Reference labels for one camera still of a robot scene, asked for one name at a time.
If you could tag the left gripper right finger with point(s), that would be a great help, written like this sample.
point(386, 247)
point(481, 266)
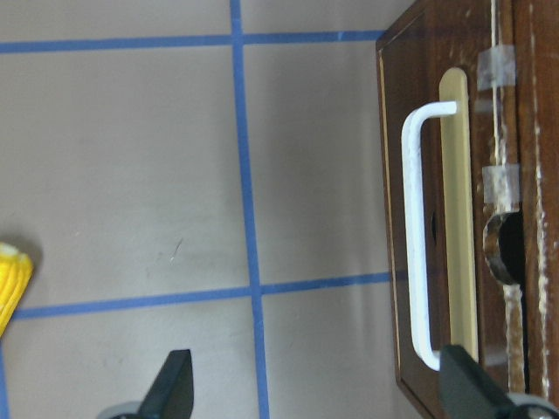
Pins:
point(467, 391)

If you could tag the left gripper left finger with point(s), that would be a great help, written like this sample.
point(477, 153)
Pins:
point(169, 396)

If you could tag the dark wooden drawer box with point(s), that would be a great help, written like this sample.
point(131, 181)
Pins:
point(536, 42)

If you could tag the wooden drawer with white handle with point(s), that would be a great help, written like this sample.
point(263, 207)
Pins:
point(448, 110)

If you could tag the yellow corn cob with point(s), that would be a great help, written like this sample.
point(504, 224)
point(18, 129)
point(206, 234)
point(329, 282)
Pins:
point(16, 272)

